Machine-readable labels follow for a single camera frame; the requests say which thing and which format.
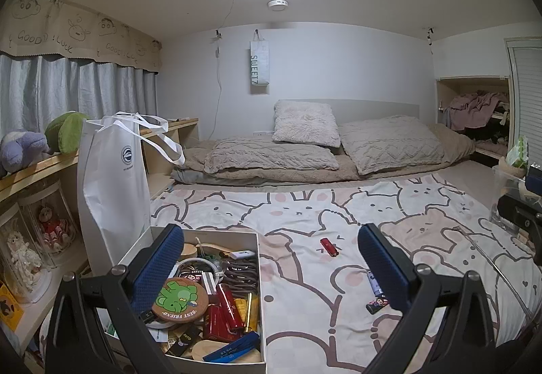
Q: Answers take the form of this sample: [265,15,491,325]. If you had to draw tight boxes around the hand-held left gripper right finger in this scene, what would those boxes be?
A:
[357,223,498,374]

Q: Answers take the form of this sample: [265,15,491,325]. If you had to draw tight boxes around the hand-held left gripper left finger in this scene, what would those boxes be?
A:
[44,224,185,374]

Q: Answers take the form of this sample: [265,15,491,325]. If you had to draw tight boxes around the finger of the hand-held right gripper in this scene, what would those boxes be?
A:
[497,193,542,240]
[526,164,542,194]

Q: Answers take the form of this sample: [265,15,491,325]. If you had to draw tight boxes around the purple printed lighter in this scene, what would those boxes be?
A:
[367,270,384,299]

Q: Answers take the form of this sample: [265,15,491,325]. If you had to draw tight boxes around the white cardboard box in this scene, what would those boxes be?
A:
[99,224,267,374]

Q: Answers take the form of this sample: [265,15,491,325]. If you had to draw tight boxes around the clear plastic container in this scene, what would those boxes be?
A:
[489,164,534,235]

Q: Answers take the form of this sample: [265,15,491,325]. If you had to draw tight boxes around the green tissue pack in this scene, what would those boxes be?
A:
[506,135,530,169]

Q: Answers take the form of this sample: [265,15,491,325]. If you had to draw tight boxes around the round elephant cork coaster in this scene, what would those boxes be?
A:
[153,278,209,322]

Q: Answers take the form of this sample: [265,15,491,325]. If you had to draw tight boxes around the black packet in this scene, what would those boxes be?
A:
[167,325,203,358]

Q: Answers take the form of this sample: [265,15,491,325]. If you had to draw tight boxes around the red glossy tube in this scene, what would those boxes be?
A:
[217,284,244,330]

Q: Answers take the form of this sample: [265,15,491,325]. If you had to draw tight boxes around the red cigarette pack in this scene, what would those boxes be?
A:
[202,306,238,343]

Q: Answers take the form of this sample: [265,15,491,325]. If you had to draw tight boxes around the brown hair claw clip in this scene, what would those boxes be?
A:
[222,258,259,299]

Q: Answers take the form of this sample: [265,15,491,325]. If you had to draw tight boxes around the white paper bag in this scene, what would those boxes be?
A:
[77,112,186,269]

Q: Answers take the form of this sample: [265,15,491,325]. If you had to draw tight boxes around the pink clothes pile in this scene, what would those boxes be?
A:
[444,90,509,131]

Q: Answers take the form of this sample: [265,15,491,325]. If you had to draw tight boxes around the gold wrapped bars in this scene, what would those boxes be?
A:
[247,293,260,333]

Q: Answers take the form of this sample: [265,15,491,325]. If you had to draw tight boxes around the cartoon animal print bedsheet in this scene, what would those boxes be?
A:
[40,171,542,374]

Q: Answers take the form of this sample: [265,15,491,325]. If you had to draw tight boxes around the blue stapler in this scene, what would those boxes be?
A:
[202,332,260,363]

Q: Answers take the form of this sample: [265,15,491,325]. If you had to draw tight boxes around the red dressed doll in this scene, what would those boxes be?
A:
[37,205,70,250]

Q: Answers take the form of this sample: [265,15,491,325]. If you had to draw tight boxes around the beige fleece duvet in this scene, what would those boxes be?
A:
[171,124,477,186]

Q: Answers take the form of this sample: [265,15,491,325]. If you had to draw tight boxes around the doll in clear case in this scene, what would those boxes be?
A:
[19,179,79,269]

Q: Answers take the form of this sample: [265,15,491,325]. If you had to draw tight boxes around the wooden wardrobe niche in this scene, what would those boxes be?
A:
[436,75,511,163]

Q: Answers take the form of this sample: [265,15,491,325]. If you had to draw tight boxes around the beige knit pillow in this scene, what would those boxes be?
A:
[339,116,445,176]

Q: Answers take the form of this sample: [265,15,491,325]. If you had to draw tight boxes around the white dressed doll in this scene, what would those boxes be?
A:
[4,230,41,286]

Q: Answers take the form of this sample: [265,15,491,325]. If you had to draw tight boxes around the yellow printed box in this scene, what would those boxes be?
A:
[0,283,24,332]

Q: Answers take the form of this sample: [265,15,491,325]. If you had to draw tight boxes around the wooden shelf unit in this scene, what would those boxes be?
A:
[0,118,200,374]

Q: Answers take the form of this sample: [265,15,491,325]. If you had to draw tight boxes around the folded beige quilt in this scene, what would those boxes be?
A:
[204,137,339,175]

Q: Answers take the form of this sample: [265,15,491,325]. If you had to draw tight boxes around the green plush toy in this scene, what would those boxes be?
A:
[44,112,90,155]

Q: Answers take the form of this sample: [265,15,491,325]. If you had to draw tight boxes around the fluffy beige pillow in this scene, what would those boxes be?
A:
[272,100,341,147]

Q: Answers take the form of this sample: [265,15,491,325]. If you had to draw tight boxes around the purple plush toy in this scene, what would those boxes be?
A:
[0,131,54,176]

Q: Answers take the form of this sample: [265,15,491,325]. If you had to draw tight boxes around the grey curtain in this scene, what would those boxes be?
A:
[0,54,159,138]

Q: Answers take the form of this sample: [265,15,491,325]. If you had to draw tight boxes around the hanging white tote bag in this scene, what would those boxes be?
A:
[250,30,272,94]

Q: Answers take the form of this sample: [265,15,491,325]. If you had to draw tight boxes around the cartoon printed beige valance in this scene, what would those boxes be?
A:
[0,0,164,72]

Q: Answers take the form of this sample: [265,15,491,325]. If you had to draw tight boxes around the white hanging cable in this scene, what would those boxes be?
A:
[207,0,252,142]

